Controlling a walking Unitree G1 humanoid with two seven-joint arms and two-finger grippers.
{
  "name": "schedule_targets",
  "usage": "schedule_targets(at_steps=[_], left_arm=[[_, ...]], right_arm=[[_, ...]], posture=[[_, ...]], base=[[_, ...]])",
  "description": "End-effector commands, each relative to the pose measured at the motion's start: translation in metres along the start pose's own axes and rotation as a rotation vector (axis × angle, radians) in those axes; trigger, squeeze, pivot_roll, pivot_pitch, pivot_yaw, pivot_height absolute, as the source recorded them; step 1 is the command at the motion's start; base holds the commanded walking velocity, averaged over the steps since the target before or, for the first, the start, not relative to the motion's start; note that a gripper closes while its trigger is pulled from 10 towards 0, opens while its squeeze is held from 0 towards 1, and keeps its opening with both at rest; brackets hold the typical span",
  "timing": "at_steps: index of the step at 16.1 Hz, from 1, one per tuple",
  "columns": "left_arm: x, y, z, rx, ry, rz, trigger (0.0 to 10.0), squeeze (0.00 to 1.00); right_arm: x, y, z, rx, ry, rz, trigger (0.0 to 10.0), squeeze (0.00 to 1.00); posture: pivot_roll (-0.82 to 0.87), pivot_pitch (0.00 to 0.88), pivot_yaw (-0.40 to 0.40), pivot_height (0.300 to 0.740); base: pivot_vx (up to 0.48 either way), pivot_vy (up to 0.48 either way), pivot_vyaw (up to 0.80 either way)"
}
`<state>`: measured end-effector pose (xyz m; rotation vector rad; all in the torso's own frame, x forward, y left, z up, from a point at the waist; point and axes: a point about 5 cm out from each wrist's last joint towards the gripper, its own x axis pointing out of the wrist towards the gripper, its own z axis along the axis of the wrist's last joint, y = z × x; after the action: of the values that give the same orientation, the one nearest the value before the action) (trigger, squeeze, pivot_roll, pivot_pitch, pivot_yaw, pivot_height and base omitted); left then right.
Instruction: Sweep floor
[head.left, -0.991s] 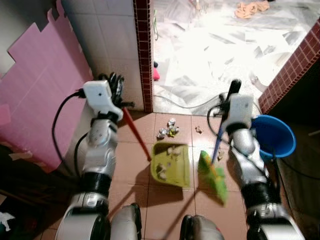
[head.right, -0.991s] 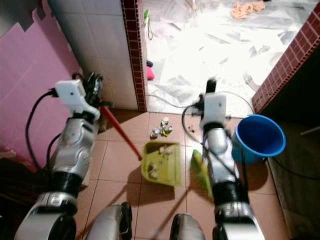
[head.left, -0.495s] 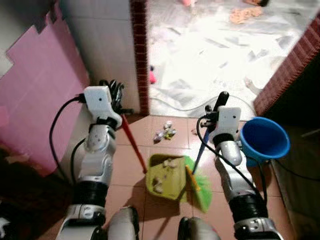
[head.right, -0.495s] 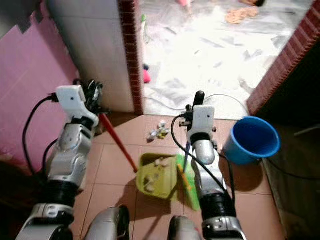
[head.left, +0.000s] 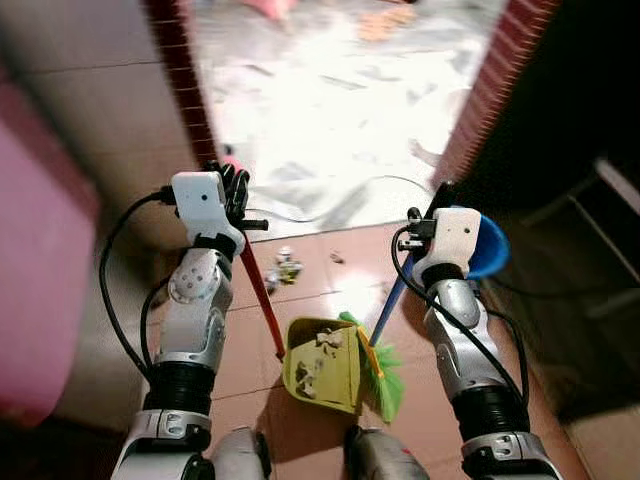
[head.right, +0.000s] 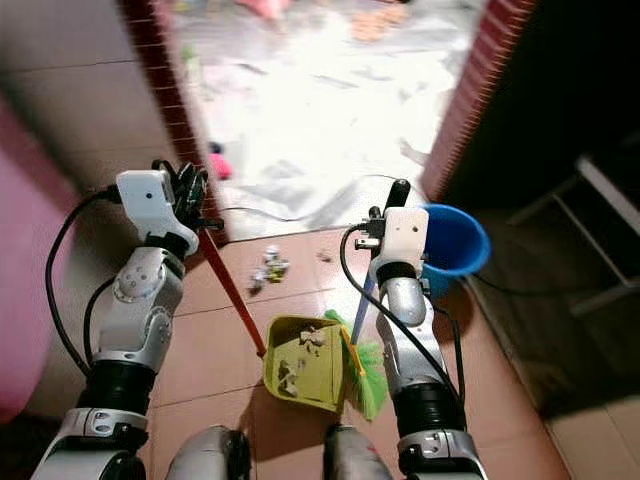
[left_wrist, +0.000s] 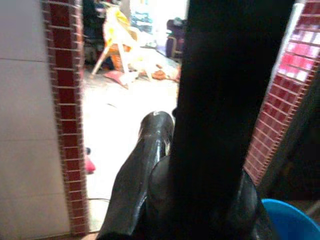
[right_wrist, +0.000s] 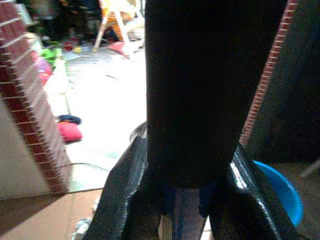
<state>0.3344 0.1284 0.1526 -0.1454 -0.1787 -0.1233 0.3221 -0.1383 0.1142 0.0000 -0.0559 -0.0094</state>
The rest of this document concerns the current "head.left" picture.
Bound green broom with blue handle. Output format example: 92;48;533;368
338;182;457;424

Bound yellow-green dustpan with red handle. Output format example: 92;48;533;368
237;233;364;415

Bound blue plastic bucket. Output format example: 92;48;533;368
450;206;510;280

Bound crumpled trash pile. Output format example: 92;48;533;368
267;247;305;292

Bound red tiled door jamb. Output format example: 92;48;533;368
433;0;563;189
145;0;223;169

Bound silver right robot leg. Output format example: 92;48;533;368
344;427;432;480

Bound silver robot leg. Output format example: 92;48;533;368
344;427;432;480
213;427;273;480

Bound silver left robot leg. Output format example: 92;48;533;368
213;427;273;480

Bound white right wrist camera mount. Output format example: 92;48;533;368
412;207;484;287

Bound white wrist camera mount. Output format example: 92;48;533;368
412;207;484;287
171;171;247;252

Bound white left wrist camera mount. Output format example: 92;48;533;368
171;171;247;252

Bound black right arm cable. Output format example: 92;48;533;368
390;225;531;403

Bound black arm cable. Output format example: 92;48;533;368
390;225;531;403
98;189;177;383

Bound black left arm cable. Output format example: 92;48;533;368
98;189;177;383

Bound grey metal frame stool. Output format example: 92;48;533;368
520;155;640;323

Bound pink wall board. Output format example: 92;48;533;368
0;85;99;427

